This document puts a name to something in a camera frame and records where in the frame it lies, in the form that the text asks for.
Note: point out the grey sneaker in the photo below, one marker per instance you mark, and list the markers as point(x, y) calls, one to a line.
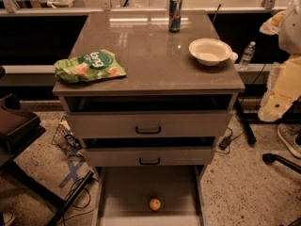
point(290, 135)

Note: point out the open bottom drawer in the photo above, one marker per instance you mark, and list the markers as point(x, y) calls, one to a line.
point(125, 193)

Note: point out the grey drawer cabinet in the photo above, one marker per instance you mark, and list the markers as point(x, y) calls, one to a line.
point(161, 75)

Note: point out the black stand leg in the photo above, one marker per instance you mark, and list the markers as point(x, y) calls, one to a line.
point(251, 140)

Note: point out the orange fruit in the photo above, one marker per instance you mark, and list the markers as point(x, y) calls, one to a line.
point(155, 204)

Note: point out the energy drink can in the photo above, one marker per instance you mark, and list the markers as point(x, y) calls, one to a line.
point(175, 14)

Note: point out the top drawer with black handle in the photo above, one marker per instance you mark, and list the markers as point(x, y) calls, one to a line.
point(112, 125)

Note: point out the drawer with black handle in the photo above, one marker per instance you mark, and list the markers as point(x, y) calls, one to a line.
point(154, 156)
point(112, 125)

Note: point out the black power adapter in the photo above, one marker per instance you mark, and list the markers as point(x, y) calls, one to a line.
point(225, 142)

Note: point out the white bowl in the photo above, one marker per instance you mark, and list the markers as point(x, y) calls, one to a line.
point(210, 52)

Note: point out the middle drawer with black handle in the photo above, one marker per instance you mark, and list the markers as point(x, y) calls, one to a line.
point(154, 156)

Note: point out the clear plastic water bottle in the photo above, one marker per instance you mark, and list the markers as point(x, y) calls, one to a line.
point(247, 56)

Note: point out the wire basket on floor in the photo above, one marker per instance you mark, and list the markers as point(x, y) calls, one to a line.
point(65, 141)

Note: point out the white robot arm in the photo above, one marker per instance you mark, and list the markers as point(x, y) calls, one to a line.
point(287, 24)

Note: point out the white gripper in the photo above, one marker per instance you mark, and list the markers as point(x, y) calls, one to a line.
point(291, 32)

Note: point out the green chip bag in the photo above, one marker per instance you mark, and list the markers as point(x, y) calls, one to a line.
point(90, 67)

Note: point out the black chair leg base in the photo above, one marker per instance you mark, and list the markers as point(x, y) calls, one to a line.
point(270, 158)

